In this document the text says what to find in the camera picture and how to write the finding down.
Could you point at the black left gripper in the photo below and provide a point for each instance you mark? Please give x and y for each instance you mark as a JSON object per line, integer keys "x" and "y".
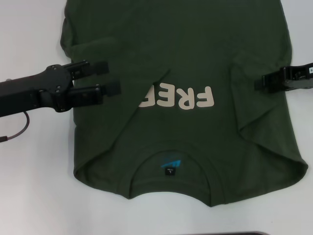
{"x": 29, "y": 93}

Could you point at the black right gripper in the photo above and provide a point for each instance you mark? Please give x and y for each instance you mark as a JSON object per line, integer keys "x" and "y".
{"x": 299, "y": 78}

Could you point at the dark green FREE! t-shirt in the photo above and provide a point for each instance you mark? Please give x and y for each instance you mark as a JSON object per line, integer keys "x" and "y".
{"x": 183, "y": 36}

